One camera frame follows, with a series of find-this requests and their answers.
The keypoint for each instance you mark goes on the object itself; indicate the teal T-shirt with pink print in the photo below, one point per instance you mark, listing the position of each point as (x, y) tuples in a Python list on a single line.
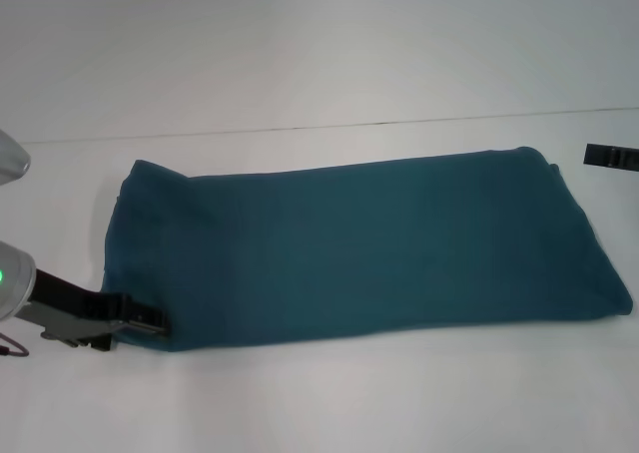
[(349, 248)]

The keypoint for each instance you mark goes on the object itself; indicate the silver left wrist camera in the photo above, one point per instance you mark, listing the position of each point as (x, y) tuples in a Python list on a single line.
[(12, 158)]

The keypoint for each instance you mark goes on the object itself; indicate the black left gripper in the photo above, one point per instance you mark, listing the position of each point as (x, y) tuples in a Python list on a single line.
[(65, 306)]

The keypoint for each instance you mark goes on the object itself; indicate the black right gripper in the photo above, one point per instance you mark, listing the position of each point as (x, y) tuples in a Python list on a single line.
[(630, 157)]

